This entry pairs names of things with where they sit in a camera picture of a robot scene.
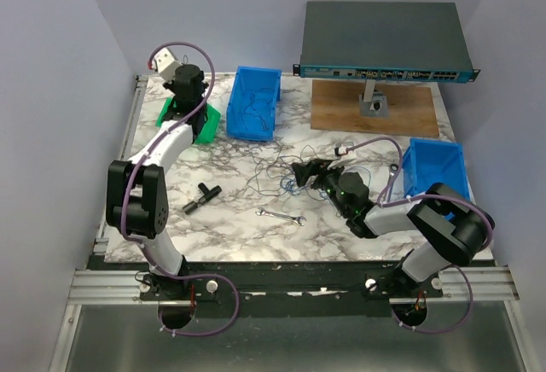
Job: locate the grey metal switch stand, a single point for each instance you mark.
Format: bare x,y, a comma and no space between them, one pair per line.
372,102

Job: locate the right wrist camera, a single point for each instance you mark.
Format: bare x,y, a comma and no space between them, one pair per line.
344,155

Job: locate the brown wooden board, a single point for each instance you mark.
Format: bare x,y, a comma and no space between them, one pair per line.
388,109

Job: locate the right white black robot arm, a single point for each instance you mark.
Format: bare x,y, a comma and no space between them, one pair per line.
454,228

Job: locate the green plastic bin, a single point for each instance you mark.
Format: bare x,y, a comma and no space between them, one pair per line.
209,129

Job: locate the black T-shaped tool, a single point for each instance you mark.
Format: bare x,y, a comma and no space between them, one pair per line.
206,196

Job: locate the small open-end wrench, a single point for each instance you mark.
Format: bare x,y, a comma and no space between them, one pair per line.
299,220

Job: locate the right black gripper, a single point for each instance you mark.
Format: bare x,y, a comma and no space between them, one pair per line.
304,171

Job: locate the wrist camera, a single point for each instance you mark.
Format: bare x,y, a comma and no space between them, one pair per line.
344,155
165,64

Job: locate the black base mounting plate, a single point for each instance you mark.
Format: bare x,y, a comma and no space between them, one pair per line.
298,289

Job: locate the teal network switch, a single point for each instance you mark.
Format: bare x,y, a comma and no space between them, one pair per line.
399,41

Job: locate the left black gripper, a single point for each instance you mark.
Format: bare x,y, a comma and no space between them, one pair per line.
170,85

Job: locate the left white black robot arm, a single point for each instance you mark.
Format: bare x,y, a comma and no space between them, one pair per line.
137,201

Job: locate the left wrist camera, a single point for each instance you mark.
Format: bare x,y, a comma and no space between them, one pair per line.
165,64

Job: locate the ratcheting combination wrench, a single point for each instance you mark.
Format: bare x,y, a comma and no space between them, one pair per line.
394,171

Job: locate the aluminium frame rail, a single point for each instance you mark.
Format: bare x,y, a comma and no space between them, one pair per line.
119,287

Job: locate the blue bin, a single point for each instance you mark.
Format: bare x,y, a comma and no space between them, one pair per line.
251,111
426,162

